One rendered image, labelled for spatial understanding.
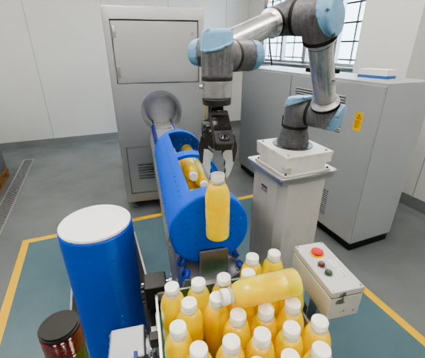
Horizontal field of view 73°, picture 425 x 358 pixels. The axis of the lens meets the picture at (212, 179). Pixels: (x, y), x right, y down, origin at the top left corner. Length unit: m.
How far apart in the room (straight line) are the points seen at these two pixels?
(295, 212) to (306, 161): 0.27
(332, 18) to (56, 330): 1.05
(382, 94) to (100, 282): 2.12
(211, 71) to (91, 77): 5.22
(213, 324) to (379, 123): 2.00
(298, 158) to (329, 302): 0.65
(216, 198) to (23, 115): 5.46
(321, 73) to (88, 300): 1.25
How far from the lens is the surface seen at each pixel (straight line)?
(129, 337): 1.05
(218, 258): 1.02
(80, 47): 5.84
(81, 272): 1.25
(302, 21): 1.09
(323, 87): 1.21
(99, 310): 1.37
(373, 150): 2.52
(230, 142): 0.65
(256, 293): 0.73
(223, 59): 0.70
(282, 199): 1.38
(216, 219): 0.80
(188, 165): 1.32
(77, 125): 6.00
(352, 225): 2.78
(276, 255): 0.92
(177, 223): 0.98
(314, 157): 1.37
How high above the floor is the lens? 1.68
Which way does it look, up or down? 25 degrees down
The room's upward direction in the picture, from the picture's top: straight up
